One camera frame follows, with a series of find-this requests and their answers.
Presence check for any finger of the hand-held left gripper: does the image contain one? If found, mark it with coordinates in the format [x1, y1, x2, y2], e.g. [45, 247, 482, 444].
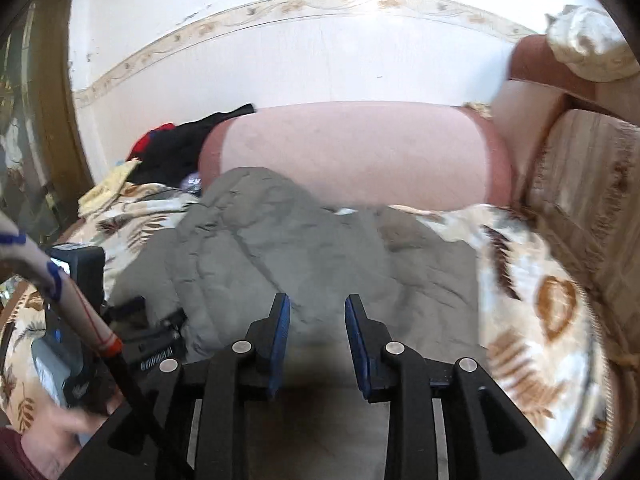
[122, 309, 188, 368]
[105, 296, 147, 320]

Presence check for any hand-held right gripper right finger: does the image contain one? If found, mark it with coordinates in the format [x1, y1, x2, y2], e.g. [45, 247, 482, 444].
[344, 294, 576, 480]

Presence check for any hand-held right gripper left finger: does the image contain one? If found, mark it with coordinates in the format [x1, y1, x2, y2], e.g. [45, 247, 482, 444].
[62, 292, 292, 480]

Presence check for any grey quilted hooded jacket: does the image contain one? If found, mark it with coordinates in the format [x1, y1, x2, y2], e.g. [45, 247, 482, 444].
[107, 166, 488, 391]

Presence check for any person's left forearm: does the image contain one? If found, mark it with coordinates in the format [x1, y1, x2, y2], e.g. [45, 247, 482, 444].
[0, 425, 47, 480]

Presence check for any person's left hand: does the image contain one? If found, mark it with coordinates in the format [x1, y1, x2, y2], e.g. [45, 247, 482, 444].
[20, 395, 126, 480]

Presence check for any pale yellow patterned cloth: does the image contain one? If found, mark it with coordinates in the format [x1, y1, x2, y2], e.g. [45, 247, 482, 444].
[77, 159, 143, 216]

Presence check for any red garment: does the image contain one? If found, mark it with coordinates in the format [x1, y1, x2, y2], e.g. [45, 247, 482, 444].
[129, 122, 176, 161]

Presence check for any black garment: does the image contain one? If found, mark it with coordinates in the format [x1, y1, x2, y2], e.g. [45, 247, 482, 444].
[127, 103, 257, 186]

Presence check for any wooden door with glass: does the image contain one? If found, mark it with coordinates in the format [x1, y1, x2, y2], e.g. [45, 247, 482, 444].
[0, 0, 96, 241]

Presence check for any leaf-print blanket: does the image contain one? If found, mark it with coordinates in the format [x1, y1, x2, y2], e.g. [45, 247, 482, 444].
[0, 180, 626, 480]

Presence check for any large pink sofa cushion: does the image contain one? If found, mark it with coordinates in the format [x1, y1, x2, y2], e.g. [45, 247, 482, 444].
[197, 101, 513, 211]

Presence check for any striped beige cushion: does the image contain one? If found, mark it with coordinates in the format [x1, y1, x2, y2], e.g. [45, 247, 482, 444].
[520, 107, 640, 356]

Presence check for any pink corner sofa cushion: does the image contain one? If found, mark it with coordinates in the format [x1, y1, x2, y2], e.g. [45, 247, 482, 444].
[492, 35, 601, 206]

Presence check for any white crumpled cloth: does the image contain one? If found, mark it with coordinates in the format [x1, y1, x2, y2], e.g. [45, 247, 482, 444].
[545, 4, 640, 83]

